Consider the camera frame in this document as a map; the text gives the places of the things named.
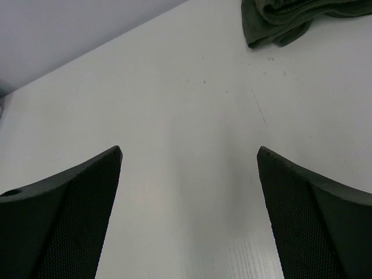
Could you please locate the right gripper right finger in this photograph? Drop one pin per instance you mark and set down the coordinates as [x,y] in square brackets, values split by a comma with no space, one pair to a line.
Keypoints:
[322,228]

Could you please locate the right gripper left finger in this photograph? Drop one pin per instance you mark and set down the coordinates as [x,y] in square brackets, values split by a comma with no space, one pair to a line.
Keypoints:
[56,227]

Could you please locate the olive green shorts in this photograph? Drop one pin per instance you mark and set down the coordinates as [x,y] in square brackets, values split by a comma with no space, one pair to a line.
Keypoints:
[282,22]

